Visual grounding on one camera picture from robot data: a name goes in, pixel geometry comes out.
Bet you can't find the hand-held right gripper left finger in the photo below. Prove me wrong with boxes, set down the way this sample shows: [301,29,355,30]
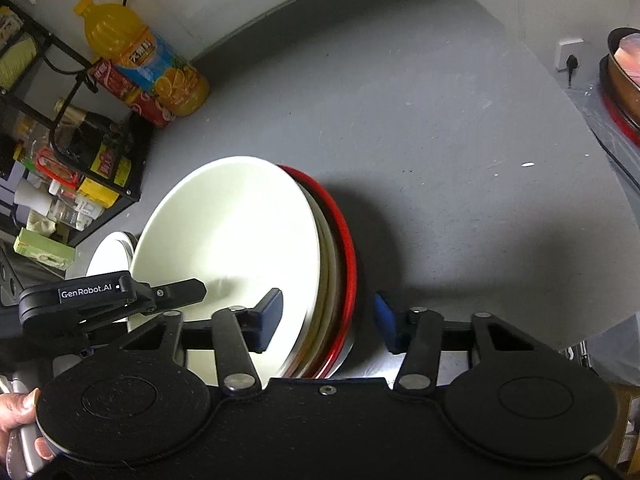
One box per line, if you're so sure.
[119,288,284,394]

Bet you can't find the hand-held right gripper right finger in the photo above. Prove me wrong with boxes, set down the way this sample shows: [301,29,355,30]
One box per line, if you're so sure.
[374,292,539,394]

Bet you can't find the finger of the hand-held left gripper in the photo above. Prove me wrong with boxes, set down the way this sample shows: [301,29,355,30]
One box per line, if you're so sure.
[131,278,208,314]

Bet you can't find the red-rimmed bowl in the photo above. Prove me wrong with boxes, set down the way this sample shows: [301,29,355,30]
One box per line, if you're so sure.
[276,164,359,380]

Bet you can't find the beige bowl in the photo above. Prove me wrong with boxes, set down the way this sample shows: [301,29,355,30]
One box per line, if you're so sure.
[280,180,346,379]

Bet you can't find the cream bowl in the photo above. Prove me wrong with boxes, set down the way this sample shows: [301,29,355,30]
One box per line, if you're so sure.
[131,156,324,379]

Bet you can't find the person's left hand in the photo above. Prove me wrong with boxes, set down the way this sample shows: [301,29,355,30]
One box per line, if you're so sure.
[0,388,56,463]

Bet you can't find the white printed plate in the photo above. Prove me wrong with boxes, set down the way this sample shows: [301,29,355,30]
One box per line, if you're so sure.
[86,231,139,282]

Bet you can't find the green box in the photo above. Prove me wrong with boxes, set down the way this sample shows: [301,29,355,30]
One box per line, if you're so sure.
[12,227,76,269]

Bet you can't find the yellow box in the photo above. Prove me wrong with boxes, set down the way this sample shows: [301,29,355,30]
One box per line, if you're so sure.
[77,177,122,209]

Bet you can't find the dark sauce bottle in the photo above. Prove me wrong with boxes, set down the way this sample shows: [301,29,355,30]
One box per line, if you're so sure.
[52,100,134,187]

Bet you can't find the red cola can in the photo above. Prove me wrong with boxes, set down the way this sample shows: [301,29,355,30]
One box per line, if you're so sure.
[87,58,177,129]

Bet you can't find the clear plastic bag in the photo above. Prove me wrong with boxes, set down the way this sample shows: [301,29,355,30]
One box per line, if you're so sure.
[584,314,640,387]

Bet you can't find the yellow packet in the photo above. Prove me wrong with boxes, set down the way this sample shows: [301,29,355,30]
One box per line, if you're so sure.
[0,35,40,92]

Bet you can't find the cardboard box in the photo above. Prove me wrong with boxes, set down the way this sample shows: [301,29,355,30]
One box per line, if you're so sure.
[607,382,640,467]

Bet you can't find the orange juice bottle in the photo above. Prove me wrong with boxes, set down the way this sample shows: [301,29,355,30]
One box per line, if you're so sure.
[74,0,211,117]

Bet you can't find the red round base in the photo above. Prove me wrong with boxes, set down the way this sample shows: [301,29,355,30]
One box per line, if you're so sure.
[600,94,640,149]

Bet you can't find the copper pan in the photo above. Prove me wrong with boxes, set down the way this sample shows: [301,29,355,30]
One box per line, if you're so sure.
[599,27,640,129]

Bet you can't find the black wire rack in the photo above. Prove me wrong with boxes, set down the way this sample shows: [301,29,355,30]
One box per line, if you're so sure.
[0,0,154,249]

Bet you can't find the black power cable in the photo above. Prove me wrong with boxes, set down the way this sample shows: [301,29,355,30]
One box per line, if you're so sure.
[564,55,640,189]

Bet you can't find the white wall socket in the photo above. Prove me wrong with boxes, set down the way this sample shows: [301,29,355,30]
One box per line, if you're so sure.
[554,37,585,72]

